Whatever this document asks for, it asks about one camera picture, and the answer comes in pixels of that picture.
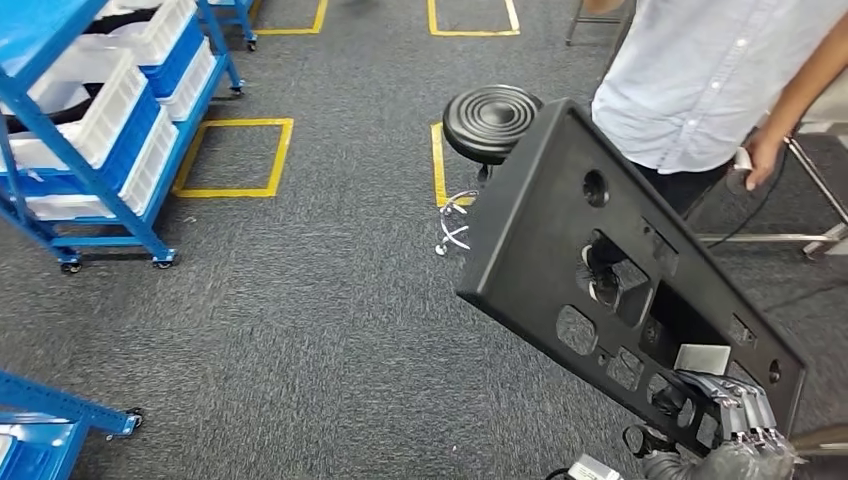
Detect black part in bin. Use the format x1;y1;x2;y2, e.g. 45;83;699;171
0;82;92;134
86;6;160;36

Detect blue metal shelf rack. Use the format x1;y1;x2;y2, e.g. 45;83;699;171
0;369;144;480

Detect blue wheeled shelf rack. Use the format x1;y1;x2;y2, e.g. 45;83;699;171
0;0;248;274
198;0;260;53

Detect person's left hand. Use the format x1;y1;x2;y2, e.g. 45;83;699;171
743;125;790;193

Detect white plastic bin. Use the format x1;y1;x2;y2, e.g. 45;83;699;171
158;39;219;124
25;109;180;221
0;44;149;172
76;0;199;66

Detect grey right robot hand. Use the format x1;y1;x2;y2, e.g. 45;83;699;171
622;370;806;480

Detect blue plastic bin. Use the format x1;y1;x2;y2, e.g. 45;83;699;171
0;84;164;198
140;16;207;101

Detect yellow floor tape outline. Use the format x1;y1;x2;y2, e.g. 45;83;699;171
430;122;477;208
172;117;295;199

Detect black plastic plate bracket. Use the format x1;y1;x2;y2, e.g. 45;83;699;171
457;97;808;458

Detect grey handheld controller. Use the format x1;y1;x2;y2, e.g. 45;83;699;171
726;146;754;197

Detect grey metal frame legs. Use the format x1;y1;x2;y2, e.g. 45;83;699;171
564;0;637;48

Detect black stool chrome base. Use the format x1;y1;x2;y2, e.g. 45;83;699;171
433;84;545;258

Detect black controller cable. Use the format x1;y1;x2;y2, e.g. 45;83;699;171
703;152;791;251

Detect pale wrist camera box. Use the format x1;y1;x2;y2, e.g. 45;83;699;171
568;453;624;480

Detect person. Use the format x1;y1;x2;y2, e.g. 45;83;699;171
581;0;848;313

